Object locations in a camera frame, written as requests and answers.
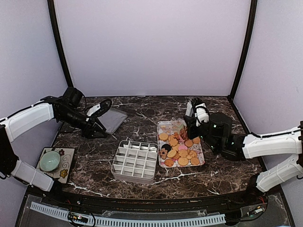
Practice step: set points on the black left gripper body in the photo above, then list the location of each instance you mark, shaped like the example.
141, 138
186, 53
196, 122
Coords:
69, 117

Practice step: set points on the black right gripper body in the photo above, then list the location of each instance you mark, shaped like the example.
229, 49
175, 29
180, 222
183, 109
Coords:
192, 134

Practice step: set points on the pink round cookie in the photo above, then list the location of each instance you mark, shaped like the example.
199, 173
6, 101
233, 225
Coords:
182, 147

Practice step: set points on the silver metal tongs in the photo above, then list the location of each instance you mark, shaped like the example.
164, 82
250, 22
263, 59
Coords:
183, 131

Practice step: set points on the silver divided cookie tin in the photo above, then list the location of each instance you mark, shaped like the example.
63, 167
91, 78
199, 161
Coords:
135, 162

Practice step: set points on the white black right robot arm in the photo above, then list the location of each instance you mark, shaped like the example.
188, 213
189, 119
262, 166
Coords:
216, 132

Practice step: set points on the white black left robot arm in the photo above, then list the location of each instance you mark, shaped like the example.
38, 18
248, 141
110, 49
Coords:
20, 122

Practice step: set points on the silver tin lid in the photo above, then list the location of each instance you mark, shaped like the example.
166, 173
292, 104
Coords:
112, 120

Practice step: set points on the floral cookie tray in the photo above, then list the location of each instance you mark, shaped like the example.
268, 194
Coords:
172, 128

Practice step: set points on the round orange cookie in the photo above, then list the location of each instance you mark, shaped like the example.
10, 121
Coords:
195, 161

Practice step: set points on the black chocolate sandwich cookie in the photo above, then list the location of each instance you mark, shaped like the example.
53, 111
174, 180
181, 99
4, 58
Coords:
166, 147

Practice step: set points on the tan sandwich biscuit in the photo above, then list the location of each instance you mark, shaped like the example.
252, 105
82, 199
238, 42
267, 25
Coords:
163, 136

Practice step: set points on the round tan biscuit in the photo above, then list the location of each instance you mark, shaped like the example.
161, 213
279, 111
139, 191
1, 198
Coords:
183, 161

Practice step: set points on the brown flower jam cookie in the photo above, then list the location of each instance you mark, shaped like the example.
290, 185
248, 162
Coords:
163, 153

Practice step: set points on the orange chip cookie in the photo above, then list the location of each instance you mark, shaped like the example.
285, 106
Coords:
169, 162

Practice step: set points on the floral square coaster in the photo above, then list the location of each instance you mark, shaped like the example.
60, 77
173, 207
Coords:
61, 173

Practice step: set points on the green ceramic cup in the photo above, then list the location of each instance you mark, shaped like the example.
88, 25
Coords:
49, 161

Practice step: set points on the white slotted cable duct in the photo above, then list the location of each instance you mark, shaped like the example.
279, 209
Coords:
78, 219

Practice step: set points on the left black frame post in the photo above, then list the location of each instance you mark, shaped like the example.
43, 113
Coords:
58, 42

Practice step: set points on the black frame post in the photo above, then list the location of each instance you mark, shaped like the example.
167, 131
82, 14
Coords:
58, 42
245, 49

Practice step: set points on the right black frame post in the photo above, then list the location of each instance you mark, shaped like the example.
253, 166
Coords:
245, 49

